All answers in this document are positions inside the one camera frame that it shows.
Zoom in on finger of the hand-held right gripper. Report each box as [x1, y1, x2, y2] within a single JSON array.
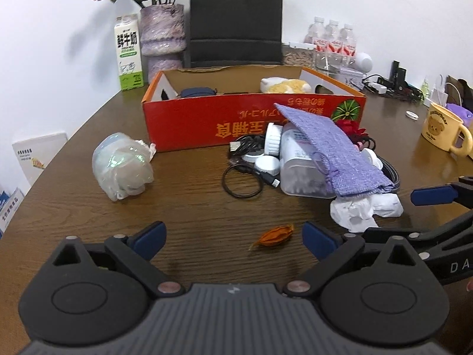
[[343, 210, 473, 257], [411, 177, 473, 208]]

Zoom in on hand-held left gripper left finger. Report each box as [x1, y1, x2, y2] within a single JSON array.
[[52, 221, 185, 298]]

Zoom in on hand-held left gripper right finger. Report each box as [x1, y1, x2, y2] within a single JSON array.
[[284, 221, 425, 298]]

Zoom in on braided grey cable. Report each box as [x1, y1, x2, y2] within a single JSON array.
[[377, 155, 404, 193]]

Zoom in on thin black cable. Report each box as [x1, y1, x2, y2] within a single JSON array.
[[236, 163, 281, 189]]

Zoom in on ribbed white bottle cap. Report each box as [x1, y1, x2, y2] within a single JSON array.
[[264, 123, 284, 156]]

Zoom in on black usb cable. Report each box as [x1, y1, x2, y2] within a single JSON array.
[[229, 135, 267, 156]]

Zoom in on red cardboard box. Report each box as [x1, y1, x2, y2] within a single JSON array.
[[142, 64, 367, 153]]

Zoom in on wooden desktop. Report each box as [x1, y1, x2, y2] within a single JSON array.
[[0, 64, 473, 355]]

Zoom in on orange dried flower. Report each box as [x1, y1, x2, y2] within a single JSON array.
[[248, 224, 295, 251]]

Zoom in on crumpled white tissue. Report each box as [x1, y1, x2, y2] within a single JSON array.
[[330, 192, 404, 233]]

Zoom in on clear cotton swab box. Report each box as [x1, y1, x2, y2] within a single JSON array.
[[279, 122, 337, 198]]

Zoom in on yellow bear mug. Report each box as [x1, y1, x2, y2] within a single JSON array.
[[420, 104, 473, 156]]

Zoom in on white plastic cap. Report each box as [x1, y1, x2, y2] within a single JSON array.
[[360, 148, 383, 170]]

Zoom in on iridescent plastic bag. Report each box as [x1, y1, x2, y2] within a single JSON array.
[[92, 131, 158, 202]]

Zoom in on purple container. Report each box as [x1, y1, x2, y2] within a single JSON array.
[[447, 104, 473, 123]]

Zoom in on white round cap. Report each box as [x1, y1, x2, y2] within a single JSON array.
[[254, 155, 281, 175]]

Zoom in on purple knit pouch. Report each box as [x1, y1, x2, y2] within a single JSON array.
[[273, 104, 394, 197]]

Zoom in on white paper bag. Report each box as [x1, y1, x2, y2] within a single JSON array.
[[430, 75, 461, 109]]

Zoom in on white booklet box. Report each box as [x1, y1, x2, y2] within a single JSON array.
[[12, 132, 69, 185]]

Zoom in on blue white boxes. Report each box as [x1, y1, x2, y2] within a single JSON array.
[[0, 183, 25, 237]]

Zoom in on navy pouch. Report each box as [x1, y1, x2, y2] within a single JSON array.
[[180, 88, 217, 99]]

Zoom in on yellow white plush toy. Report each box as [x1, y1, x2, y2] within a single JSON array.
[[260, 77, 313, 94]]

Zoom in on empty glass jar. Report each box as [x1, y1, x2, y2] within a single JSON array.
[[313, 50, 342, 74]]

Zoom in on clear water bottle red label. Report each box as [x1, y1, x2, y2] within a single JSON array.
[[324, 19, 341, 54], [304, 17, 326, 54], [339, 23, 357, 58]]

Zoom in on green white milk carton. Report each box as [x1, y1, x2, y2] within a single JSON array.
[[114, 14, 145, 91]]

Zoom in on clear container of pellets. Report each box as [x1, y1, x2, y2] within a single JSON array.
[[283, 42, 316, 68]]

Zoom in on purple marbled vase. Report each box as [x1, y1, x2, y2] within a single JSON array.
[[140, 4, 185, 84]]

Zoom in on black paper bag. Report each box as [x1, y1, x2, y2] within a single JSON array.
[[184, 0, 285, 69]]

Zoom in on black ring hair tie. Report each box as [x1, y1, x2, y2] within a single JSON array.
[[222, 163, 264, 198]]

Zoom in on red flower hair tie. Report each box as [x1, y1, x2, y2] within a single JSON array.
[[336, 119, 375, 151]]

